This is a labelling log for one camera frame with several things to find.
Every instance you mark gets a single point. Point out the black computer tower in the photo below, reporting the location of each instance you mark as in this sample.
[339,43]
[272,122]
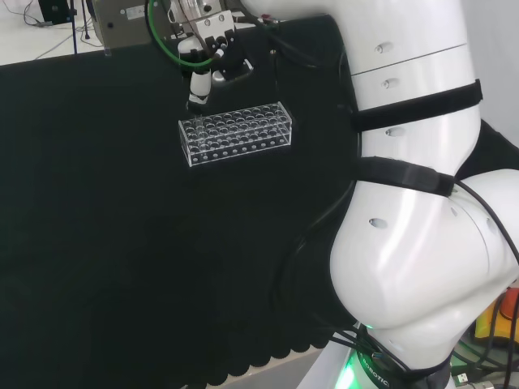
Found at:
[52,10]

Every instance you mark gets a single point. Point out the black cloth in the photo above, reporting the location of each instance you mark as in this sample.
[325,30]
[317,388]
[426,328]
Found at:
[81,202]

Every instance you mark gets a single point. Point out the clear glass test tube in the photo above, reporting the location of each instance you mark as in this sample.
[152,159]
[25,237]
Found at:
[198,123]

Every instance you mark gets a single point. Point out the grey metal cabinet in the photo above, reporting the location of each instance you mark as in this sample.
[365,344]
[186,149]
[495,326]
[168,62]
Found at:
[121,28]

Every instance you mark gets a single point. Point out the clear plastic test tube rack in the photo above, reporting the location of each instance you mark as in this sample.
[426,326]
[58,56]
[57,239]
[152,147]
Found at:
[243,142]

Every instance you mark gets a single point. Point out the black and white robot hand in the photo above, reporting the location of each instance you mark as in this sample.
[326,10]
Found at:
[213,24]

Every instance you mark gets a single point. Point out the black tripod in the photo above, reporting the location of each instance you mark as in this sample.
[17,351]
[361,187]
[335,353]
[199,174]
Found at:
[74,32]

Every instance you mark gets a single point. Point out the clear plastic clip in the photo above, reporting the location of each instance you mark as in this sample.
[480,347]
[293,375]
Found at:
[107,52]

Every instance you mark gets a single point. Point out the yellow stop button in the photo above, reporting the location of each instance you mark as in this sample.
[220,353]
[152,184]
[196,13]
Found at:
[486,320]

